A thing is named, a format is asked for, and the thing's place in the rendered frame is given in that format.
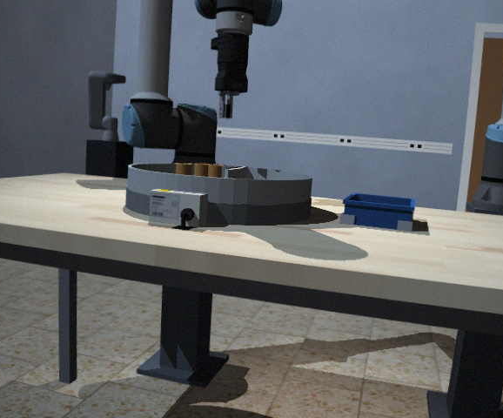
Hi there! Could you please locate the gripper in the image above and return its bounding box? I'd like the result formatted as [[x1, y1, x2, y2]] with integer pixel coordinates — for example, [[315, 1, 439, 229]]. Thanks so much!
[[214, 33, 251, 119]]

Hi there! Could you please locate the grey turntable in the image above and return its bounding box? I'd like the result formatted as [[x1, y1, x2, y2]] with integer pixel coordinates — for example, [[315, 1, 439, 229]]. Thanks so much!
[[124, 161, 313, 227]]

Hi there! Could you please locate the blue crate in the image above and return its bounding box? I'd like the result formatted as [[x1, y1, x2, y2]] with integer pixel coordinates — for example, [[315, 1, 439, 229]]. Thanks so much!
[[342, 192, 417, 231]]

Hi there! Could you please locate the white control box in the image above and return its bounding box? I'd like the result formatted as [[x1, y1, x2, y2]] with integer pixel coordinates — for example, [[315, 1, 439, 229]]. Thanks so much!
[[147, 188, 210, 231]]

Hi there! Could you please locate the grey jointed stand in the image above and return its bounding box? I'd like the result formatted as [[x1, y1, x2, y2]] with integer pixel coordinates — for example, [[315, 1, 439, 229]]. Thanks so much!
[[87, 71, 127, 143]]

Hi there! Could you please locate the black box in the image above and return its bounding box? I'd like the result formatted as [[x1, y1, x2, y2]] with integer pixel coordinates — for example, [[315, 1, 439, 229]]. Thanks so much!
[[85, 138, 134, 178]]

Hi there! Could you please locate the wooden table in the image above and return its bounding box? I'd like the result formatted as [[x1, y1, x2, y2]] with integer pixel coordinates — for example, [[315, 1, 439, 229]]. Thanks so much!
[[0, 172, 503, 384]]

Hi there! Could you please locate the brown door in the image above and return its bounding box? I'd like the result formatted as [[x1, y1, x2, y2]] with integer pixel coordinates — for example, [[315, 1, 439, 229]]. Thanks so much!
[[466, 37, 503, 205]]

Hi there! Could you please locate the white wall rail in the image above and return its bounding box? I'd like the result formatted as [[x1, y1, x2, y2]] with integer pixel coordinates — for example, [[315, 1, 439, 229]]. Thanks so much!
[[216, 127, 453, 156]]

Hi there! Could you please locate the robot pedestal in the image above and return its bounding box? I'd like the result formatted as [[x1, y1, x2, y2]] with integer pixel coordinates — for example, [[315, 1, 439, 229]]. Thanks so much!
[[426, 328, 503, 418], [137, 285, 230, 388]]

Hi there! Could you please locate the white door frame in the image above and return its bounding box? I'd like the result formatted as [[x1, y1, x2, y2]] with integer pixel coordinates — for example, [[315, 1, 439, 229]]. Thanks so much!
[[455, 22, 503, 212]]

